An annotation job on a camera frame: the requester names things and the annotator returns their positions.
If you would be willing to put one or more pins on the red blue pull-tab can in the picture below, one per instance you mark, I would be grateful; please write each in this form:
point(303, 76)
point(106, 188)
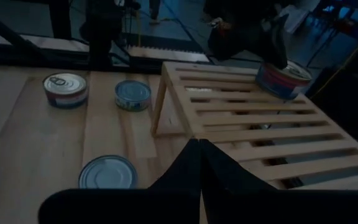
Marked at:
point(65, 90)
point(281, 84)

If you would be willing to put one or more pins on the wooden slatted shelf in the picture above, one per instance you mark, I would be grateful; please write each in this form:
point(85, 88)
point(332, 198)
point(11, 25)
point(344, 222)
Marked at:
point(259, 134)

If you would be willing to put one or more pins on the green label flat-lid can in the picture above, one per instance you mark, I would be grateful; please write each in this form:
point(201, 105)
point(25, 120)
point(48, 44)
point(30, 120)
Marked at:
point(132, 95)
point(107, 172)

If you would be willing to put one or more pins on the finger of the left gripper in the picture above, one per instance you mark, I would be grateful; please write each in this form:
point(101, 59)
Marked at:
point(277, 43)

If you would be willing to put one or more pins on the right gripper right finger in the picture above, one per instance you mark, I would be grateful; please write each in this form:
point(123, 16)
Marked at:
point(275, 207)

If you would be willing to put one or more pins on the person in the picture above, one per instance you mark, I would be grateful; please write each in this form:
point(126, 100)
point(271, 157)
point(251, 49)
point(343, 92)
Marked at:
point(154, 12)

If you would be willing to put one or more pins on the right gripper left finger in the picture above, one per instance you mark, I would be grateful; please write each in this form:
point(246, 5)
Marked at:
point(120, 207)

